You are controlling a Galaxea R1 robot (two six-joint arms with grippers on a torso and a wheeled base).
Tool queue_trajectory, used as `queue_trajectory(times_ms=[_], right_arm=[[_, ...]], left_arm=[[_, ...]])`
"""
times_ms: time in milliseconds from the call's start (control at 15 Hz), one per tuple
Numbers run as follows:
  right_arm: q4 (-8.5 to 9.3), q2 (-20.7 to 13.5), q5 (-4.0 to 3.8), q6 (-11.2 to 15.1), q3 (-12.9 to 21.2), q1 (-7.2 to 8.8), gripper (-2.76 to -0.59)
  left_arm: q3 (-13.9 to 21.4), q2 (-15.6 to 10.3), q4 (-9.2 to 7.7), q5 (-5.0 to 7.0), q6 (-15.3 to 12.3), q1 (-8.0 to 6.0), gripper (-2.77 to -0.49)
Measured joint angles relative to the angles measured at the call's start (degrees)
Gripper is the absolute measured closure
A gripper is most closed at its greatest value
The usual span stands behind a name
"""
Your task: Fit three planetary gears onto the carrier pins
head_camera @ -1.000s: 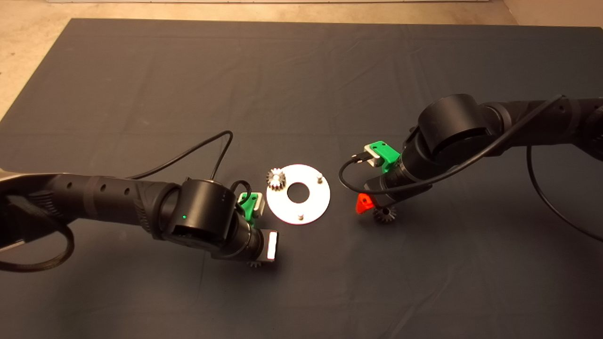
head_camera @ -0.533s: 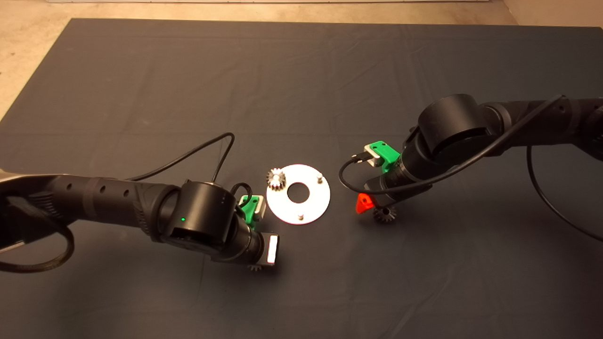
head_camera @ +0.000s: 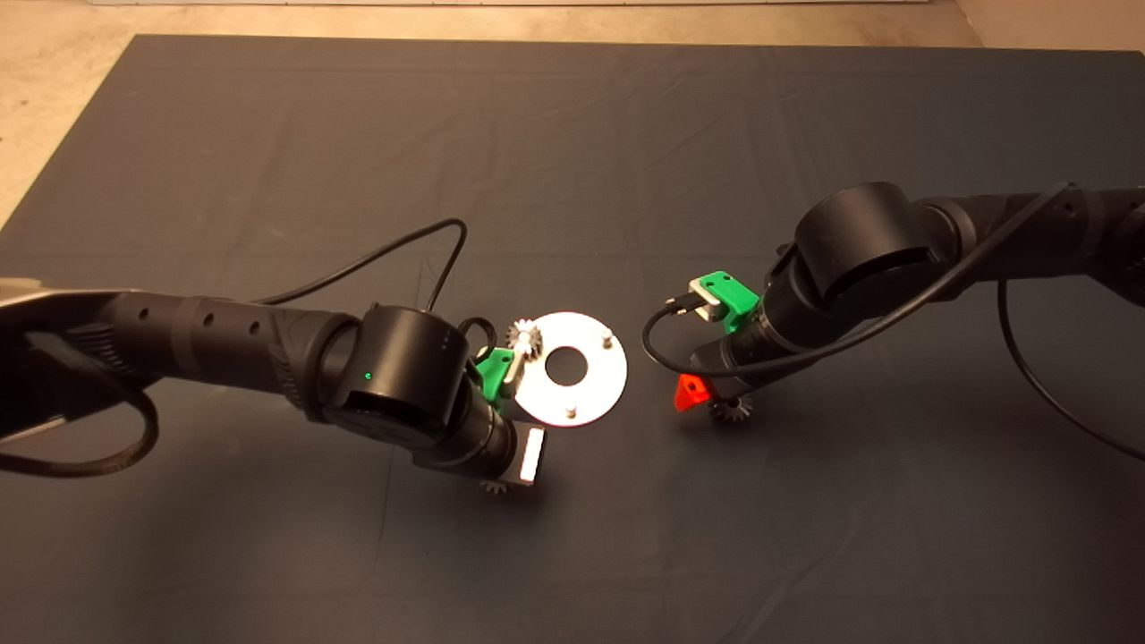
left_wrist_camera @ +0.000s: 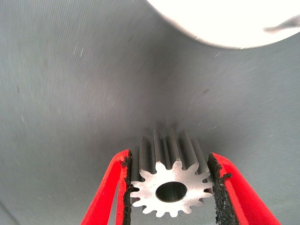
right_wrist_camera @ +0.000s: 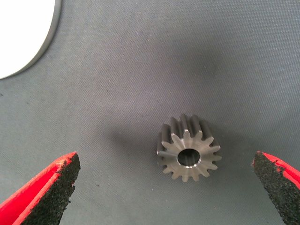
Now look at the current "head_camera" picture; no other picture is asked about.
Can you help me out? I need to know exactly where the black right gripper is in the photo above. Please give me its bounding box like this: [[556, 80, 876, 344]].
[[674, 309, 790, 412]]

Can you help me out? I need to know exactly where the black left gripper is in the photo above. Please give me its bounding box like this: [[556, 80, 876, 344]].
[[411, 404, 547, 488]]

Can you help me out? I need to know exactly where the round metal carrier plate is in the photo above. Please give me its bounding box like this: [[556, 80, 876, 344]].
[[514, 311, 629, 428]]

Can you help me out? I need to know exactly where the dark grey table cloth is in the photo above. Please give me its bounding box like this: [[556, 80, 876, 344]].
[[0, 36, 1145, 644]]

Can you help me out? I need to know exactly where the silver right camera box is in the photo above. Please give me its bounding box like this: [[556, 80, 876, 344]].
[[687, 279, 725, 321]]

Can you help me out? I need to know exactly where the green left camera mount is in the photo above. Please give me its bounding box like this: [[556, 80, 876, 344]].
[[474, 349, 515, 400]]

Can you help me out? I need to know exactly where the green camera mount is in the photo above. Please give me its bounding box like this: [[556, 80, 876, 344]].
[[474, 349, 515, 400], [698, 273, 761, 335]]

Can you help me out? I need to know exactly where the thin black right camera cable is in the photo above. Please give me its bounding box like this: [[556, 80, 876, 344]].
[[641, 182, 1145, 462]]

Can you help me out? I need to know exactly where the green right camera mount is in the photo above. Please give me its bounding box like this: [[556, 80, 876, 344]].
[[698, 273, 761, 335]]

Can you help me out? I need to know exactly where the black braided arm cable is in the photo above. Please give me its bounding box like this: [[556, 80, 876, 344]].
[[0, 331, 162, 478]]

